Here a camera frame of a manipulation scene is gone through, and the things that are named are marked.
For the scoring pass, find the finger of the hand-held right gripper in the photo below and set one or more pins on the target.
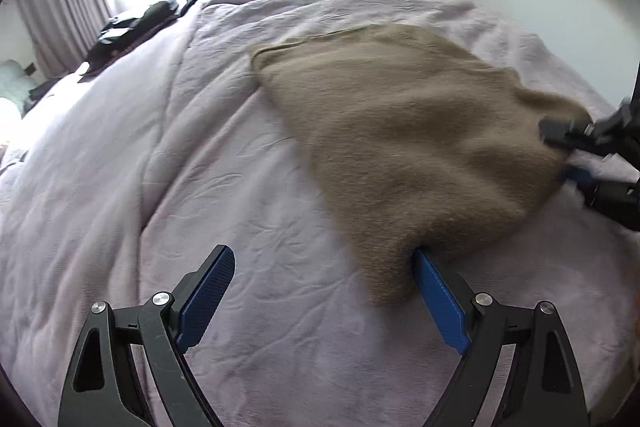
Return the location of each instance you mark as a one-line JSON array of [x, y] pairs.
[[612, 199], [570, 132]]

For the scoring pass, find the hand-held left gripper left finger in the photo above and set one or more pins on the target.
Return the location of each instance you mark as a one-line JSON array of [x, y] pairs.
[[207, 292]]

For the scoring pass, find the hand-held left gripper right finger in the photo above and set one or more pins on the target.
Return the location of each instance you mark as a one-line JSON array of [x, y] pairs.
[[442, 299]]

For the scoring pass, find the brown knit sweater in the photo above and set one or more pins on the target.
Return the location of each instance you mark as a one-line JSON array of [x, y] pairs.
[[400, 132]]

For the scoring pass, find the lavender quilted bed cover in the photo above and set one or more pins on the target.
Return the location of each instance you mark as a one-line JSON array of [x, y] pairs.
[[260, 187]]

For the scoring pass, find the pale lavender fleece blanket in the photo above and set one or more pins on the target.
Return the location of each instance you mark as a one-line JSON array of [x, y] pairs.
[[90, 167]]

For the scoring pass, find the black item beside bed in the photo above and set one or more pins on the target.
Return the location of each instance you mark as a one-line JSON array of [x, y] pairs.
[[47, 88]]

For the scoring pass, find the white round pillow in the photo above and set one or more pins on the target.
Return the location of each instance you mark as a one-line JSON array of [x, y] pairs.
[[9, 119]]

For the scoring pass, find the black striped garment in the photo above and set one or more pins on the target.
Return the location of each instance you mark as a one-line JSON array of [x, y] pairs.
[[132, 27]]

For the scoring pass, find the pale quilted headboard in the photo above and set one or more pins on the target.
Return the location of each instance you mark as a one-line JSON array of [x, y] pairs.
[[15, 79]]

